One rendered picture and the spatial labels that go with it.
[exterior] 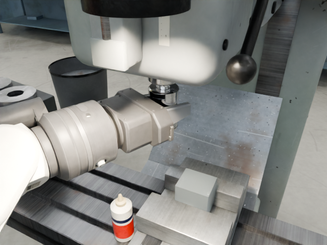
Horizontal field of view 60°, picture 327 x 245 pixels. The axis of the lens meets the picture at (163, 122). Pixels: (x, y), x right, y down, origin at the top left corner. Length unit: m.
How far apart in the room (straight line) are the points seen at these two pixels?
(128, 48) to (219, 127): 0.55
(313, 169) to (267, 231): 1.86
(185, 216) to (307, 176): 1.96
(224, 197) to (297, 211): 1.58
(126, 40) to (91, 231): 0.44
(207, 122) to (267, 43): 0.26
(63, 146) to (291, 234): 0.49
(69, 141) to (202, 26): 0.19
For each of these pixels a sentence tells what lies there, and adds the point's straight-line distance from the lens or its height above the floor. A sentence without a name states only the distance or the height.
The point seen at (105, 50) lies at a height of 1.36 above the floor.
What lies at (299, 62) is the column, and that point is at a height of 1.22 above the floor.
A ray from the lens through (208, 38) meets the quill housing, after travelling 0.29.
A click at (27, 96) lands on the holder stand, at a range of 0.72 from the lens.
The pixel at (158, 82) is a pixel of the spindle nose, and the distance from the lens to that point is 0.40.
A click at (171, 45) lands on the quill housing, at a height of 1.36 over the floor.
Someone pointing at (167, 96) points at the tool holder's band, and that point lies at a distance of 0.41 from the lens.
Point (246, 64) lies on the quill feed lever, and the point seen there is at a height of 1.35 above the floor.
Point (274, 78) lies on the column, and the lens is 0.77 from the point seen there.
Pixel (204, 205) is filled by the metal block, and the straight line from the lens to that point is 0.50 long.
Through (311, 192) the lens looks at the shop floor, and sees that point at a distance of 2.28.
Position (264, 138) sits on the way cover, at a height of 1.02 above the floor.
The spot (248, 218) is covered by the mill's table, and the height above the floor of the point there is 0.96.
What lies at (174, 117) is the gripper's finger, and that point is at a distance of 0.42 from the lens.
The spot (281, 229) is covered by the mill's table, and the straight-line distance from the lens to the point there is 0.66.
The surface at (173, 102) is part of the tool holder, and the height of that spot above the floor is 1.25.
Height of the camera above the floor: 1.45
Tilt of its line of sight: 31 degrees down
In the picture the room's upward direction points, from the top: straight up
